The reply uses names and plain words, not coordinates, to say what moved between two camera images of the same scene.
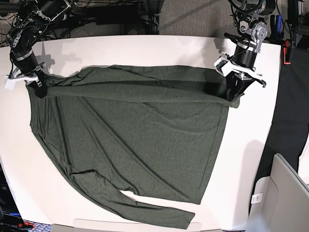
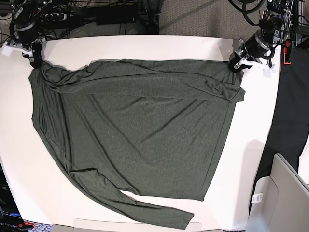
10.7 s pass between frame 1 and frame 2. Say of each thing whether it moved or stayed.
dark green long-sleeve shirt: moved
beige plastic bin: stayed
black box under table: stayed
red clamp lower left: stayed
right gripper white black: moved
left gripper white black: moved
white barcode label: stayed
